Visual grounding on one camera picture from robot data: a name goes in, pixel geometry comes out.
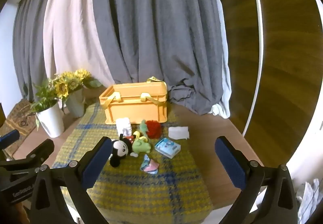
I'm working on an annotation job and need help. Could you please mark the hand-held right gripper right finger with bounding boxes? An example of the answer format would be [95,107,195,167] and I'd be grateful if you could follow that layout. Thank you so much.
[214,135,299,224]

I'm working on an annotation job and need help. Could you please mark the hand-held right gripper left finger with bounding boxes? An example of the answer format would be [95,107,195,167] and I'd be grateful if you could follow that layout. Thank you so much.
[29,135,114,224]

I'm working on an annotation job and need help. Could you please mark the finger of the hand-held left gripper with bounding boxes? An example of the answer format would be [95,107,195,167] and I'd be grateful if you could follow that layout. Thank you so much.
[0,130,20,150]
[0,139,55,184]

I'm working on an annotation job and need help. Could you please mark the black and white mouse plush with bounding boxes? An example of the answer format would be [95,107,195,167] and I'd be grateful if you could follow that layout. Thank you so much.
[109,131,142,168]

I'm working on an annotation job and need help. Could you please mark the white striped cloth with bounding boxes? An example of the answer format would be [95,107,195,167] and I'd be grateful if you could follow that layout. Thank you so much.
[115,118,133,137]

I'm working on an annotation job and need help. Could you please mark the green plush toy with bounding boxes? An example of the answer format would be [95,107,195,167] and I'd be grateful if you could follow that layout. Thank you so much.
[129,137,152,158]

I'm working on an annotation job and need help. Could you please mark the small colourful cloth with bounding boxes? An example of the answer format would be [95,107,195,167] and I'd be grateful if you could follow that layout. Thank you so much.
[140,154,159,174]

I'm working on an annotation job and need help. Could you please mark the small green plush dinosaur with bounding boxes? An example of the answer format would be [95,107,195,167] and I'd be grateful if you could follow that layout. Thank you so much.
[139,119,149,136]

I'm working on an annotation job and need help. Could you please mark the blue tissue pack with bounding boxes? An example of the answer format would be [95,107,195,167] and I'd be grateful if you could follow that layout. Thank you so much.
[154,137,181,159]

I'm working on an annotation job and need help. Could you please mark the orange basket with yellow handles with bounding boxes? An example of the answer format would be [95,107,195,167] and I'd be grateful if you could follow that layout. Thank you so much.
[99,77,168,125]

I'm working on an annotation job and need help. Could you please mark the red fluffy cloth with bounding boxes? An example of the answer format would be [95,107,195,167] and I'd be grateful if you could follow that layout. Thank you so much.
[146,120,162,139]

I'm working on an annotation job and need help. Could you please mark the patterned brown rug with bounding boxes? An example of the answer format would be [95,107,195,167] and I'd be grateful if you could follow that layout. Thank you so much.
[0,99,39,157]

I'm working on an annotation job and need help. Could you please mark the white vase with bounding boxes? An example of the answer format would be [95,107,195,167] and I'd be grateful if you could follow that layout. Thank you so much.
[36,103,65,138]
[66,88,85,118]

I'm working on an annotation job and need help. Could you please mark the sunflower bouquet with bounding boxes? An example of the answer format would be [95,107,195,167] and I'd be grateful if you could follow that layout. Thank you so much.
[54,69,103,93]
[30,77,70,114]

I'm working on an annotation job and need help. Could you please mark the yellow plaid blanket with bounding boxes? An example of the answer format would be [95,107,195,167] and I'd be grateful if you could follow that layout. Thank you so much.
[52,103,214,223]

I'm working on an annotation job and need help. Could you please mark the white crumpled plastic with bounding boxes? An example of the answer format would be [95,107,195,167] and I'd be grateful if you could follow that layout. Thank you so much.
[297,178,323,224]

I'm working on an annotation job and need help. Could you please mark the white curtain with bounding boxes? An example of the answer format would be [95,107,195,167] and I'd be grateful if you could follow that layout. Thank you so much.
[211,0,232,119]
[42,0,116,88]

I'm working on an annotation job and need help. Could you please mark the grey curtain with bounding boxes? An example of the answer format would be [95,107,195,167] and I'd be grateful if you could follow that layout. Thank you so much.
[91,0,231,116]
[12,0,55,103]

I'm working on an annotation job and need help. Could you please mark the white curved hoop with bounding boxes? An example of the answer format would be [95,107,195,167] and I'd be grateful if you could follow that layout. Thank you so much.
[241,0,262,137]

